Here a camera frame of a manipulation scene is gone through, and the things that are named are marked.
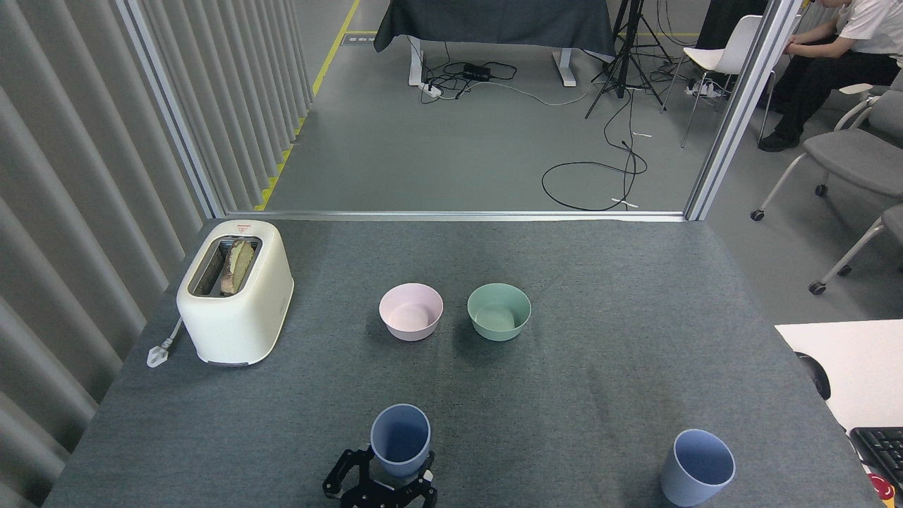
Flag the black tripod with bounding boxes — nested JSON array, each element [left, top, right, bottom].
[[584, 0, 674, 119]]

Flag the cream toaster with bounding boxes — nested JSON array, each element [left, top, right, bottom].
[[176, 219, 295, 366]]

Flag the white toaster plug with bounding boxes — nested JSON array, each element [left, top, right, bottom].
[[146, 317, 184, 369]]

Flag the silver frame post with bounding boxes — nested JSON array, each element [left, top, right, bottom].
[[683, 0, 805, 222], [116, 0, 226, 219]]

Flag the white desk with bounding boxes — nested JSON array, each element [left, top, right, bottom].
[[775, 319, 903, 433]]

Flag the black floor cable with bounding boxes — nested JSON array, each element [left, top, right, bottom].
[[541, 85, 648, 212]]

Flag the person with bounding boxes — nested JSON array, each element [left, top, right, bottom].
[[758, 0, 903, 153]]

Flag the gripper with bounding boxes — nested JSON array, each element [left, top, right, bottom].
[[322, 448, 438, 508]]

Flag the black computer mouse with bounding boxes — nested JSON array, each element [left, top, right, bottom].
[[796, 351, 832, 401]]

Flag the green bowl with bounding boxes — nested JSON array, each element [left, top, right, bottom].
[[467, 283, 532, 342]]

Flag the table with dark cloth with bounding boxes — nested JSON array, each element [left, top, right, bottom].
[[373, 0, 617, 87]]

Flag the black keyboard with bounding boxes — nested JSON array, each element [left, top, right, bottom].
[[849, 427, 903, 491]]

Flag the white chair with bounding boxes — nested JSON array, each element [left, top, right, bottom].
[[660, 14, 777, 149]]

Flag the blue plastic cup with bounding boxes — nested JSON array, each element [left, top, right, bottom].
[[370, 404, 432, 478], [660, 429, 737, 507]]

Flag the bread slice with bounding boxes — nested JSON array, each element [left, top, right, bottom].
[[220, 238, 255, 296]]

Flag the silver frame rail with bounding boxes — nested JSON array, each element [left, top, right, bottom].
[[224, 209, 686, 223]]

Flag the grey office chair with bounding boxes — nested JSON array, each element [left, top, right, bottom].
[[808, 205, 903, 296], [750, 83, 903, 222]]

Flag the pink bowl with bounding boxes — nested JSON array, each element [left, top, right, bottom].
[[379, 283, 444, 342]]

